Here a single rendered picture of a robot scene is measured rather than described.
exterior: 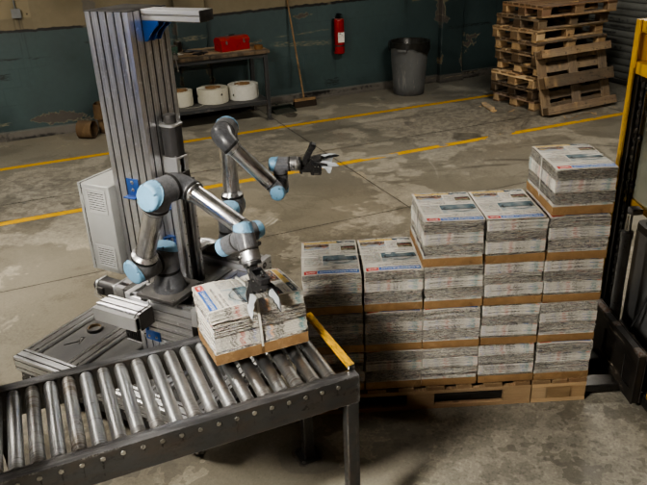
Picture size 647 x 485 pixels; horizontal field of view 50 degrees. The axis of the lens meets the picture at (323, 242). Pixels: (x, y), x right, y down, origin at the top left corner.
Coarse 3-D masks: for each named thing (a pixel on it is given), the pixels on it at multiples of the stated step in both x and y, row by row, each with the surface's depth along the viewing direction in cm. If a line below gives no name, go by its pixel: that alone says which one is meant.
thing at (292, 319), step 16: (272, 272) 282; (288, 288) 266; (272, 304) 260; (288, 304) 263; (304, 304) 266; (272, 320) 262; (288, 320) 265; (304, 320) 268; (272, 336) 264; (288, 336) 267
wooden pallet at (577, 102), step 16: (560, 48) 857; (576, 48) 868; (592, 48) 880; (608, 48) 896; (544, 64) 860; (560, 64) 875; (576, 64) 883; (592, 64) 898; (544, 80) 850; (560, 80) 861; (576, 80) 872; (592, 80) 884; (544, 96) 864; (560, 96) 879; (576, 96) 887; (592, 96) 903; (608, 96) 899; (544, 112) 863; (560, 112) 865
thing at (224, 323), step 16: (192, 288) 275; (208, 288) 272; (224, 288) 271; (208, 304) 257; (224, 304) 256; (240, 304) 255; (208, 320) 255; (224, 320) 254; (240, 320) 257; (208, 336) 265; (224, 336) 256; (240, 336) 259; (224, 352) 258
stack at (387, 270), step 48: (384, 240) 356; (336, 288) 327; (384, 288) 329; (432, 288) 331; (480, 288) 332; (528, 288) 332; (336, 336) 339; (384, 336) 340; (432, 336) 342; (480, 336) 343; (528, 384) 356
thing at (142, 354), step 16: (144, 352) 275; (160, 352) 275; (176, 352) 278; (80, 368) 266; (96, 368) 266; (112, 368) 269; (128, 368) 272; (16, 384) 258; (32, 384) 258; (96, 384) 269
